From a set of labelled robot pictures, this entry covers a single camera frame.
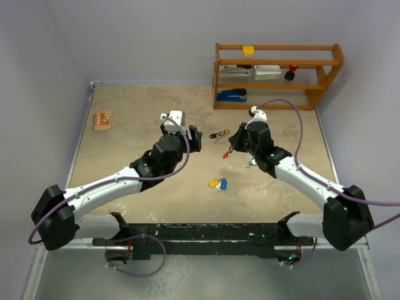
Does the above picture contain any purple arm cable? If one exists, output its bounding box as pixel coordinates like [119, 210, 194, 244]
[254, 99, 400, 231]
[27, 116, 191, 245]

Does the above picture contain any aluminium rail frame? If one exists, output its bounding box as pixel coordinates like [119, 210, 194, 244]
[21, 81, 103, 300]

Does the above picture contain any yellow tag key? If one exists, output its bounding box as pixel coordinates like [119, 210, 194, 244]
[208, 179, 220, 188]

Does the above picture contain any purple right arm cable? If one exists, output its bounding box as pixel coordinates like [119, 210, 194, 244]
[254, 99, 400, 231]

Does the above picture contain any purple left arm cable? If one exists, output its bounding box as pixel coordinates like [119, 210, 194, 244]
[27, 116, 191, 245]

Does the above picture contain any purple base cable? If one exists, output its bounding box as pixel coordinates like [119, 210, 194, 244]
[279, 239, 318, 270]
[104, 234, 169, 277]

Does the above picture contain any white grey stapler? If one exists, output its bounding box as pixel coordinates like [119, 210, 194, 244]
[219, 64, 253, 77]

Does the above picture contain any black tag key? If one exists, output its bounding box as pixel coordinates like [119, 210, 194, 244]
[209, 133, 222, 144]

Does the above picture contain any red black stamp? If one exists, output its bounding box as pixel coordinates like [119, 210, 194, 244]
[284, 65, 298, 81]

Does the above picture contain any yellow block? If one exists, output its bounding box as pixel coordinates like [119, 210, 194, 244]
[242, 45, 255, 58]

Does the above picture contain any orange small notebook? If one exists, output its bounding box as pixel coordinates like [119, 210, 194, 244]
[92, 111, 113, 131]

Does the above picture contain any orange carabiner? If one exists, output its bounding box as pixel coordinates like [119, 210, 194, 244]
[218, 129, 230, 136]

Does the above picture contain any black base frame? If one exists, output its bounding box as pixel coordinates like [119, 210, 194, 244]
[92, 217, 314, 261]

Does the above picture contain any blue tag key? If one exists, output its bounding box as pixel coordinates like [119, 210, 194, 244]
[216, 178, 228, 193]

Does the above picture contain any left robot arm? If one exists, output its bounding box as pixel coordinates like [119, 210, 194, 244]
[28, 126, 203, 251]

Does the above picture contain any wooden shelf rack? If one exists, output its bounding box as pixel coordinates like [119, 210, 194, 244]
[212, 44, 345, 110]

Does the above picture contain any white red box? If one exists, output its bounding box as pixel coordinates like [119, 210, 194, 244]
[252, 65, 281, 80]

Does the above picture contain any blue black stapler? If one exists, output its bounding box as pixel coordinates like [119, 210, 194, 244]
[216, 88, 247, 103]

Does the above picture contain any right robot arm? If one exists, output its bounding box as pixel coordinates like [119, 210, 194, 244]
[229, 121, 374, 251]

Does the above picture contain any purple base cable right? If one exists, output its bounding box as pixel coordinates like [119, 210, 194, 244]
[279, 239, 318, 270]

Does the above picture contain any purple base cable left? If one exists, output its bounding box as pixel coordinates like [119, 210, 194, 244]
[104, 234, 169, 277]

